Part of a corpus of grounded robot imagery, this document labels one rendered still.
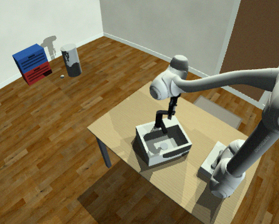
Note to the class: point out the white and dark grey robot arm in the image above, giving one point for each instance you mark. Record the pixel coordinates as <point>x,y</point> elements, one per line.
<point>239,155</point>

